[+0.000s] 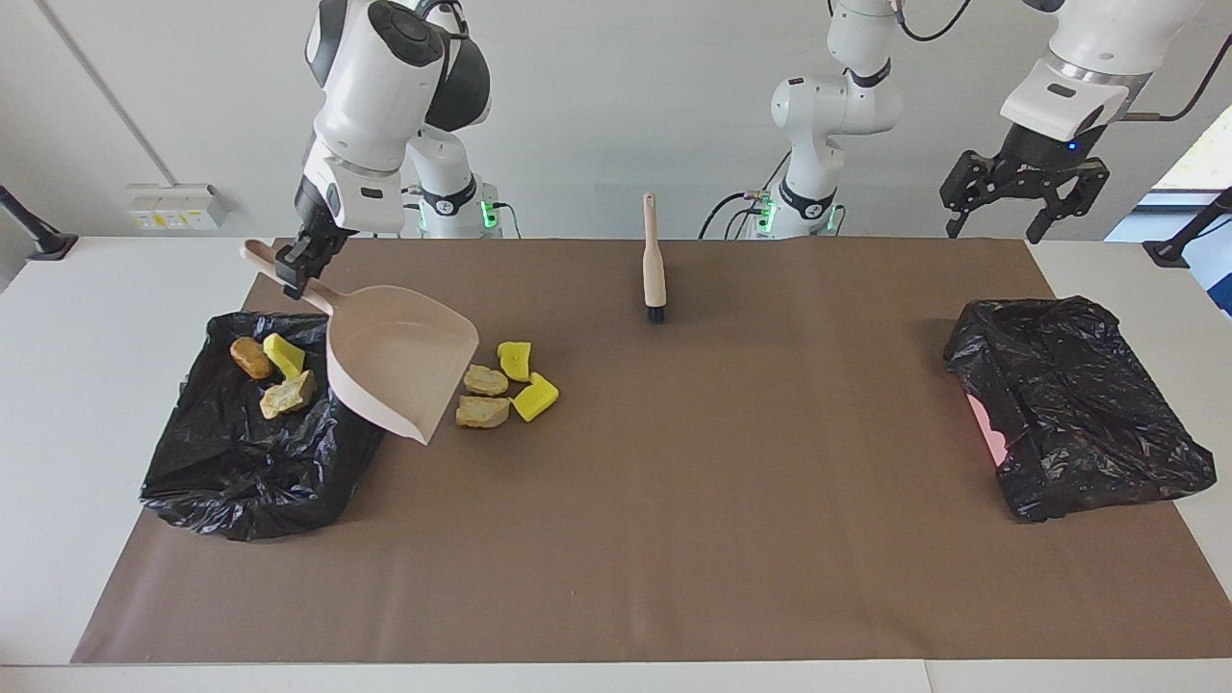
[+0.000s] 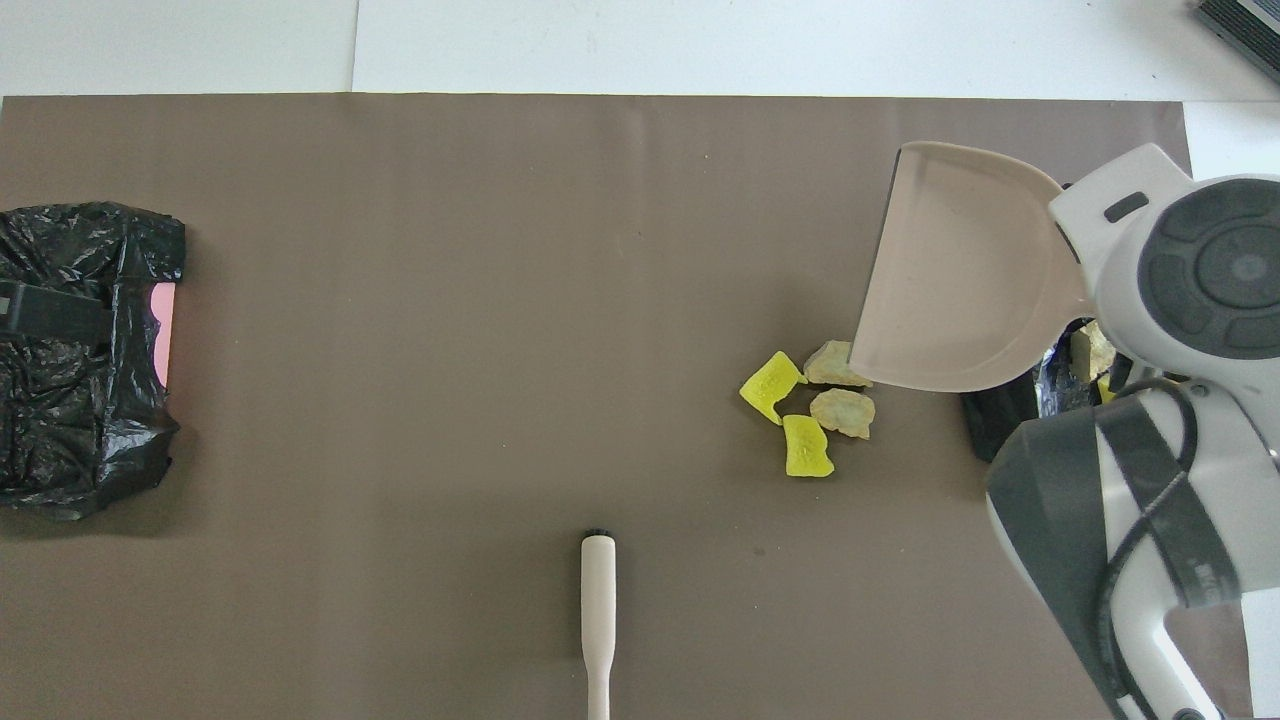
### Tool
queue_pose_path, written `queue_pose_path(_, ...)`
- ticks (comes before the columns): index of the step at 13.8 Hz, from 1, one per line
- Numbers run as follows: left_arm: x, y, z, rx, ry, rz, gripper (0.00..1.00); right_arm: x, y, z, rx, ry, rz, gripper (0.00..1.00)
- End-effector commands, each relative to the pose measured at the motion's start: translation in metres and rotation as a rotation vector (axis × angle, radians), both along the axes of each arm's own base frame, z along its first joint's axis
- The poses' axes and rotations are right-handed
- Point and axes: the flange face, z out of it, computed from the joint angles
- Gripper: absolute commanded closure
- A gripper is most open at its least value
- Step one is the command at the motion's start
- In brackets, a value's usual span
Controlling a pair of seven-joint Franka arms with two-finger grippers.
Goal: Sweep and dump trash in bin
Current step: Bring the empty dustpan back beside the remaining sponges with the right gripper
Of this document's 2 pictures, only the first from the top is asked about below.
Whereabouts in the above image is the bright window with dark frame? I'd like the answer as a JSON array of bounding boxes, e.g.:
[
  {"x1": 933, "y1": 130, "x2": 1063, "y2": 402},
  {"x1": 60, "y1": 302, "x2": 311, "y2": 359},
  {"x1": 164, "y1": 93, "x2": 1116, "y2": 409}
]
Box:
[{"x1": 1105, "y1": 101, "x2": 1232, "y2": 242}]

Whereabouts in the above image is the beige plastic dustpan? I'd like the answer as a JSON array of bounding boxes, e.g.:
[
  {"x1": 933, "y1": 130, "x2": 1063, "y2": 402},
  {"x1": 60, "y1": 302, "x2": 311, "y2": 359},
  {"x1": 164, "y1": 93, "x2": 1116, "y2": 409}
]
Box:
[{"x1": 239, "y1": 239, "x2": 480, "y2": 446}]

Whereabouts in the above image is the black bag lined bin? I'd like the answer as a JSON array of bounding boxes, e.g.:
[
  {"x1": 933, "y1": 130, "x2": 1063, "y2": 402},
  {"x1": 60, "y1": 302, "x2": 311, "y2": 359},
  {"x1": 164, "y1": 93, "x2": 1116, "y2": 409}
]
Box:
[{"x1": 140, "y1": 310, "x2": 398, "y2": 542}]

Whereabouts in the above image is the white wall socket box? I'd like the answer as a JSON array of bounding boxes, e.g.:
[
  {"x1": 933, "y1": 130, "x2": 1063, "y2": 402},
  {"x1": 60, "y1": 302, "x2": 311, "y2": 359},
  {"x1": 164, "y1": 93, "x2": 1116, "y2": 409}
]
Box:
[{"x1": 127, "y1": 183, "x2": 230, "y2": 232}]

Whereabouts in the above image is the green and yellow sponge scrap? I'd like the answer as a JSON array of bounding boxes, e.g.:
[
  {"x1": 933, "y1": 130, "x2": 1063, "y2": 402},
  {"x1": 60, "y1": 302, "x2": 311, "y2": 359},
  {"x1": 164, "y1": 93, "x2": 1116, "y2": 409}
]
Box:
[{"x1": 262, "y1": 333, "x2": 307, "y2": 379}]

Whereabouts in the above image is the beige handled black bristle brush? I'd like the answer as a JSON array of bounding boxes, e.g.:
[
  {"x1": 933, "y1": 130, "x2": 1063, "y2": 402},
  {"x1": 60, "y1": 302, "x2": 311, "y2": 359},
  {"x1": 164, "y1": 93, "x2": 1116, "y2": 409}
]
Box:
[{"x1": 642, "y1": 192, "x2": 667, "y2": 324}]

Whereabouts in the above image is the pale jagged sponge scrap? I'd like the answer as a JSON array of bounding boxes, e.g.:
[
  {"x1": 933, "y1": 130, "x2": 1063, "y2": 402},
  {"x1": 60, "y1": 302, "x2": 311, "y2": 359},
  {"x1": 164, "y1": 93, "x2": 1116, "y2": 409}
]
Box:
[{"x1": 259, "y1": 370, "x2": 318, "y2": 421}]

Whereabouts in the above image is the black bag over pink bin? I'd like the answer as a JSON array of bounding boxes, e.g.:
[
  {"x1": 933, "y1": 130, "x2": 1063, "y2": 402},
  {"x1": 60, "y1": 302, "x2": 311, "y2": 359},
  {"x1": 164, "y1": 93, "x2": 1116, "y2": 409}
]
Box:
[{"x1": 943, "y1": 295, "x2": 1219, "y2": 524}]

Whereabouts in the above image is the black left base cable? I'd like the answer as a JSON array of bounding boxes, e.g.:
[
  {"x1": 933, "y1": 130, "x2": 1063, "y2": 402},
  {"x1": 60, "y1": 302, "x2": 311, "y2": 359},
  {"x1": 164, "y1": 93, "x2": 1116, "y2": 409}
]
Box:
[{"x1": 698, "y1": 154, "x2": 792, "y2": 240}]

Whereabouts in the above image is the black clamp stand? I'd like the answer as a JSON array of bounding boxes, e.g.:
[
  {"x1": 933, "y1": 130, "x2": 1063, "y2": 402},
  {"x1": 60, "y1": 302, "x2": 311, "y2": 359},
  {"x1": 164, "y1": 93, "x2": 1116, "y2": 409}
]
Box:
[
  {"x1": 0, "y1": 185, "x2": 80, "y2": 263},
  {"x1": 1142, "y1": 186, "x2": 1232, "y2": 269}
]

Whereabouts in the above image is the white wall conduit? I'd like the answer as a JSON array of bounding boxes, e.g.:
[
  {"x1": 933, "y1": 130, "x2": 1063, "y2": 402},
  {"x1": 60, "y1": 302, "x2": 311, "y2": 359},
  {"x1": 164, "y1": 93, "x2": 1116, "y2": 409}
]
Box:
[{"x1": 37, "y1": 0, "x2": 176, "y2": 186}]

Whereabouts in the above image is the brown paper table mat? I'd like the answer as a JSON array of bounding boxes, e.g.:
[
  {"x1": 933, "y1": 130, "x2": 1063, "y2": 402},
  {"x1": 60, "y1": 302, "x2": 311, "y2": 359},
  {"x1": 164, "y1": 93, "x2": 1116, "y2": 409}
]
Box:
[{"x1": 70, "y1": 237, "x2": 1232, "y2": 665}]

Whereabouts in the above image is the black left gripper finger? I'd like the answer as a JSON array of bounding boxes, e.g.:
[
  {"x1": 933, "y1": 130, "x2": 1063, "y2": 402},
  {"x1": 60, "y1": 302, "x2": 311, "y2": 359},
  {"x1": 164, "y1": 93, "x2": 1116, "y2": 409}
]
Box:
[
  {"x1": 1025, "y1": 161, "x2": 1111, "y2": 244},
  {"x1": 939, "y1": 151, "x2": 1008, "y2": 240}
]

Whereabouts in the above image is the brown oval sponge lump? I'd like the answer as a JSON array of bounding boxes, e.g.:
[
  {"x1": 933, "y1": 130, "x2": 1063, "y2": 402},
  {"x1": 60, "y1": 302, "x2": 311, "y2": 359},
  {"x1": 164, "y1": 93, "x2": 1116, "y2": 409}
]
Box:
[{"x1": 230, "y1": 337, "x2": 274, "y2": 380}]

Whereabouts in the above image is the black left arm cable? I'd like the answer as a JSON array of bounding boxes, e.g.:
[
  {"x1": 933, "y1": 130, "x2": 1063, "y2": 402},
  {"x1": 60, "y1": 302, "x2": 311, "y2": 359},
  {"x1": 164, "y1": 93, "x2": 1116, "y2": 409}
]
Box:
[{"x1": 893, "y1": 0, "x2": 1232, "y2": 124}]

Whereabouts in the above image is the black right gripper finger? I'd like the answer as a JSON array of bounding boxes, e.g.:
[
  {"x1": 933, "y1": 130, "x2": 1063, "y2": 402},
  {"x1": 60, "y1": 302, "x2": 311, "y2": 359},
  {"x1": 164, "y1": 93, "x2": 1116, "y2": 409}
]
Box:
[
  {"x1": 289, "y1": 247, "x2": 339, "y2": 300},
  {"x1": 276, "y1": 241, "x2": 312, "y2": 291}
]

